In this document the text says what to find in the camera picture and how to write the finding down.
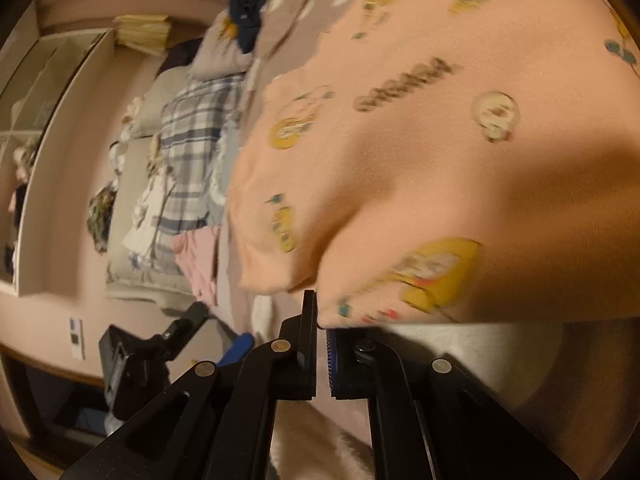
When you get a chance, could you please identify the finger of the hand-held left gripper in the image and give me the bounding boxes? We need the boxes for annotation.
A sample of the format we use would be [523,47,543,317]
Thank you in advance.
[164,301,209,359]
[217,332,256,368]

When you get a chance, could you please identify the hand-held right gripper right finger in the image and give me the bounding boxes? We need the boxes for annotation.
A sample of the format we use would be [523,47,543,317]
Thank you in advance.
[325,327,576,480]

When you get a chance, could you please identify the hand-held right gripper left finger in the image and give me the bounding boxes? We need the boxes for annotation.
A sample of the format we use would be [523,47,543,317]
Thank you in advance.
[65,289,319,480]

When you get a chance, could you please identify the pink printed long-sleeve top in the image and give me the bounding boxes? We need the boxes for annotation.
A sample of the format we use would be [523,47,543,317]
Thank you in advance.
[226,0,640,326]

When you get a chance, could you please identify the bed with lilac sheet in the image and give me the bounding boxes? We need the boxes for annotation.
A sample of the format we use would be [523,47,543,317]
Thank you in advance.
[215,220,261,341]

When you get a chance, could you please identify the plain pink garment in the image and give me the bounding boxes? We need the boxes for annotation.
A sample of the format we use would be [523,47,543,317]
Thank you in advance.
[171,226,222,307]

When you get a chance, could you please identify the white printed garment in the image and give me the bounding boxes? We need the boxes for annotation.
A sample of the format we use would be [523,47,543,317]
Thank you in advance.
[121,172,173,263]

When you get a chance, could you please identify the floral patterned cloth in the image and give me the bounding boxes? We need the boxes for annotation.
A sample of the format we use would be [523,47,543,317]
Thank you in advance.
[86,181,117,255]

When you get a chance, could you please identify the grey-blue garment with lace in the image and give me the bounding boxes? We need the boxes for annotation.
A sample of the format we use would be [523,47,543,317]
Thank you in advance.
[207,127,243,228]

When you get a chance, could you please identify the beige patterned garment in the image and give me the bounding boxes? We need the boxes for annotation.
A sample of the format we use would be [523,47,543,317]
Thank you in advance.
[146,132,176,186]

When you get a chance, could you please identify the plaid pillow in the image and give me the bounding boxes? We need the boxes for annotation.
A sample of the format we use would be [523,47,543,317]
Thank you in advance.
[127,74,247,273]

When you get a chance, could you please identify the white plush toys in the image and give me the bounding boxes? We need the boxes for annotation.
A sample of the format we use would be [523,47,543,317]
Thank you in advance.
[109,95,146,176]

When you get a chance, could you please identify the dark garment on headboard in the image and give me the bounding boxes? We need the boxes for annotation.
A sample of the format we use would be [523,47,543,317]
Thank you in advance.
[159,39,207,78]

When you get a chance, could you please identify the grey pillow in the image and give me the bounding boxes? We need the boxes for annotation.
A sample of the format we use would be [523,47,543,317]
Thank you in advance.
[191,12,257,81]

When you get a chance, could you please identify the yellow pleated fabric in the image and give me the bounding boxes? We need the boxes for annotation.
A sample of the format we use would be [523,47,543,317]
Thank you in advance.
[112,13,174,55]

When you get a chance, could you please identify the mustard yellow garment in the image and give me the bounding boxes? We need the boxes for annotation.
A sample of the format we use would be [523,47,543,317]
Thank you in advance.
[216,0,281,42]

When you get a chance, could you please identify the navy garment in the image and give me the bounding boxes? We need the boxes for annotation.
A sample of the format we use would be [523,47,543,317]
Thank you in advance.
[229,0,273,54]

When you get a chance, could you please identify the white wall switch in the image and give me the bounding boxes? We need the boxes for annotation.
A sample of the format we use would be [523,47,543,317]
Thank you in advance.
[68,317,87,361]

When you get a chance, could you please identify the white wall shelf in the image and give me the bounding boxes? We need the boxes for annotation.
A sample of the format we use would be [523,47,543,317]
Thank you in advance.
[0,29,117,297]

